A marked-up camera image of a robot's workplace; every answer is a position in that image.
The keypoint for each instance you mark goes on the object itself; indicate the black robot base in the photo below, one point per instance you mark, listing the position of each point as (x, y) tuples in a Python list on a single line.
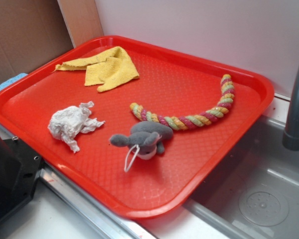
[(20, 167)]

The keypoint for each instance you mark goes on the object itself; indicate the gray plush animal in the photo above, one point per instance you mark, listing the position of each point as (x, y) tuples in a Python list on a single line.
[(145, 141)]

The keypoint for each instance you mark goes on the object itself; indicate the red plastic tray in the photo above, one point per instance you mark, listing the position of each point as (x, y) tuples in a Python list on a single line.
[(170, 84)]

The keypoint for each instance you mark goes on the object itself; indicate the yellow cloth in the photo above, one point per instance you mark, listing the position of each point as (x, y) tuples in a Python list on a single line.
[(108, 69)]

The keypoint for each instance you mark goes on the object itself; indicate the crumpled white paper towel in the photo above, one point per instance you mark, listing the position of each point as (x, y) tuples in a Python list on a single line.
[(65, 124)]

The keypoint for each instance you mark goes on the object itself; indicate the gray toy sink basin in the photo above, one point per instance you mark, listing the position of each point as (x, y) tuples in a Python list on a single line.
[(253, 193)]

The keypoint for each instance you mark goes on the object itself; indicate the brown cardboard panel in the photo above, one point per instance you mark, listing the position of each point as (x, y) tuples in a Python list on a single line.
[(34, 32)]

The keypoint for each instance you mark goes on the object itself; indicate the blue sponge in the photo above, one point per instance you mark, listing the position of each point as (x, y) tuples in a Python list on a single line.
[(12, 80)]

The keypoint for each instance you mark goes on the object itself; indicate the multicolour twisted rope toy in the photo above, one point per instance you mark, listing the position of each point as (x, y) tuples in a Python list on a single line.
[(193, 121)]

